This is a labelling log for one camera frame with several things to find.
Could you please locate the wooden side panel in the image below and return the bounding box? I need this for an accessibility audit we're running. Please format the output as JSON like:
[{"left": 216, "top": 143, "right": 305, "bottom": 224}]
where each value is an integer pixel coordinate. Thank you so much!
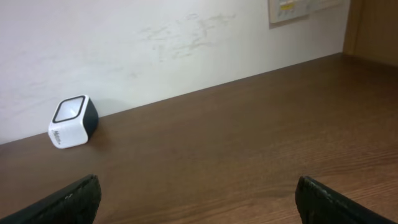
[{"left": 343, "top": 0, "right": 397, "bottom": 67}]

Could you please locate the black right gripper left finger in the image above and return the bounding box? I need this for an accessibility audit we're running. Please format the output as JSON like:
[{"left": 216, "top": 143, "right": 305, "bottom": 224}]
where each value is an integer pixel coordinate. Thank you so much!
[{"left": 1, "top": 174, "right": 101, "bottom": 224}]

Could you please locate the beige wall switch panel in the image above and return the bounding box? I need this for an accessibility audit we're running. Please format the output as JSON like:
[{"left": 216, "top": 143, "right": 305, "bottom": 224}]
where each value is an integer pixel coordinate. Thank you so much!
[{"left": 268, "top": 0, "right": 343, "bottom": 24}]

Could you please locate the white barcode scanner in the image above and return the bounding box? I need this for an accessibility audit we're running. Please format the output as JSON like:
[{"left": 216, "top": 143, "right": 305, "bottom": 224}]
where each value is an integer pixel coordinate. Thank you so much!
[{"left": 48, "top": 95, "right": 99, "bottom": 149}]

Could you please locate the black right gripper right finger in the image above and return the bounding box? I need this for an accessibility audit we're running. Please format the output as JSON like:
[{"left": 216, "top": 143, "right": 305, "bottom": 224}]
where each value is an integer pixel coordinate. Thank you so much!
[{"left": 295, "top": 176, "right": 396, "bottom": 224}]

